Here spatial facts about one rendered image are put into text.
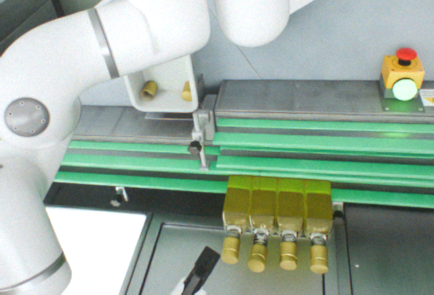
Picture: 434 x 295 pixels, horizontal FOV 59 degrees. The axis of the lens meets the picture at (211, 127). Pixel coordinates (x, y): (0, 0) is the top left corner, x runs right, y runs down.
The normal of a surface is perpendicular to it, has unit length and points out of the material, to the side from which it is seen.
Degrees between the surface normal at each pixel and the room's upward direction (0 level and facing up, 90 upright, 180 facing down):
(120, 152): 90
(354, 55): 0
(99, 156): 90
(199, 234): 90
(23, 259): 61
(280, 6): 53
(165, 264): 90
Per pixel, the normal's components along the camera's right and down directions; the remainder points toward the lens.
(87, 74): 0.71, 0.43
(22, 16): 0.98, 0.04
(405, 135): -0.11, -0.75
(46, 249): 0.87, -0.20
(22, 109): 0.41, 0.14
